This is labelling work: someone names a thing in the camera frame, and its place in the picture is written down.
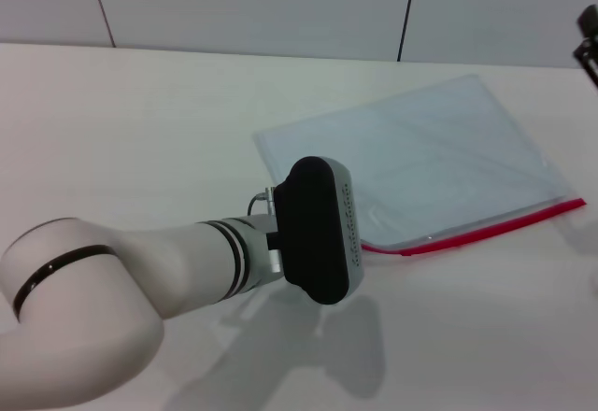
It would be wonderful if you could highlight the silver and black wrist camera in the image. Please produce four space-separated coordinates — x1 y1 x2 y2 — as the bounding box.
272 155 364 307

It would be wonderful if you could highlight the metal cable connector plug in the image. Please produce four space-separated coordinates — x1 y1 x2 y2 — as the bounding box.
246 187 278 217

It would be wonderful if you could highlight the clear document bag red zipper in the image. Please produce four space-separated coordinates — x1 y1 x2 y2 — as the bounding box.
251 73 588 258

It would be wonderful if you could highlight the thin black vertical rod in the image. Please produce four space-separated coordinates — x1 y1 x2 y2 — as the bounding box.
396 0 422 64

